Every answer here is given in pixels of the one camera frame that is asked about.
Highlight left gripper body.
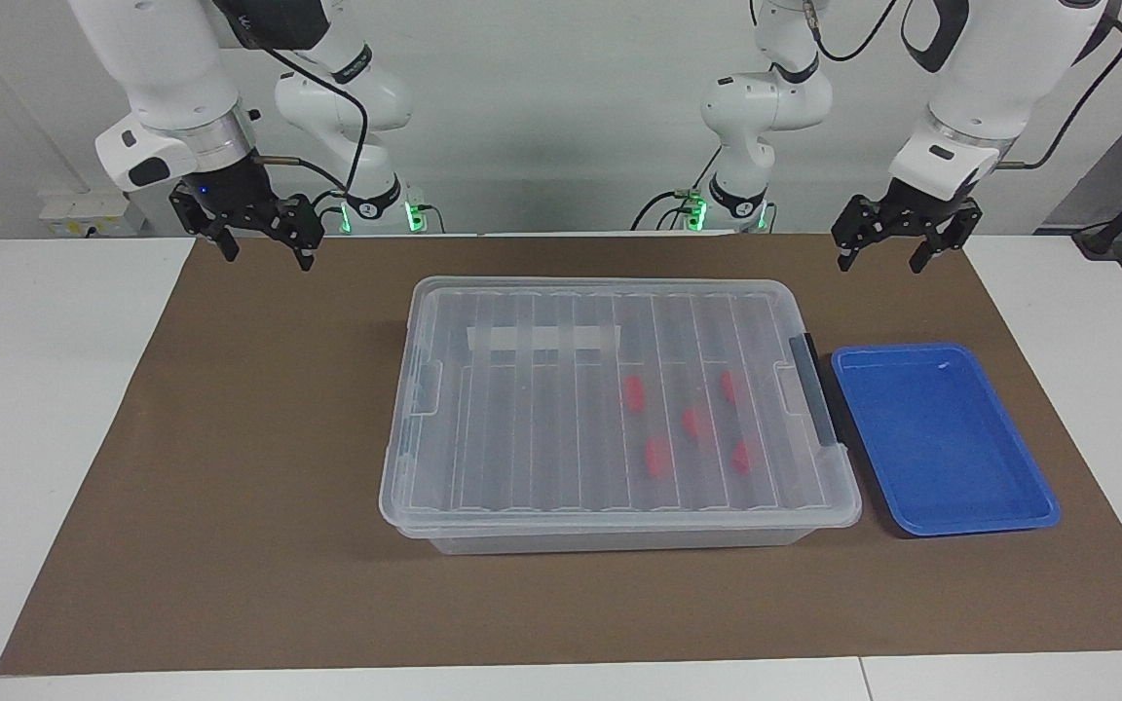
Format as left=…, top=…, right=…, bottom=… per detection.
left=877, top=181, right=975, bottom=232

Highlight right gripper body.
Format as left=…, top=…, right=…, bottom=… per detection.
left=191, top=156, right=281, bottom=232

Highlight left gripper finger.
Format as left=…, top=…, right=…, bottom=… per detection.
left=910, top=199, right=984, bottom=275
left=833, top=196, right=899, bottom=273

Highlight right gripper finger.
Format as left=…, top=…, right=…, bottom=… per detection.
left=168, top=186, right=240, bottom=263
left=263, top=194, right=324, bottom=273

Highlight grey box latch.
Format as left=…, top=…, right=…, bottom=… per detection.
left=789, top=332, right=842, bottom=450

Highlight clear plastic storage box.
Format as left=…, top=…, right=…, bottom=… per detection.
left=384, top=504, right=820, bottom=557
left=378, top=277, right=863, bottom=539

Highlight blue plastic tray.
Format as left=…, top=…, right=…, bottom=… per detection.
left=830, top=342, right=1063, bottom=538

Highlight black cable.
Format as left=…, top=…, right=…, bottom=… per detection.
left=994, top=17, right=1122, bottom=172
left=630, top=146, right=724, bottom=233
left=807, top=0, right=903, bottom=63
left=253, top=43, right=370, bottom=202

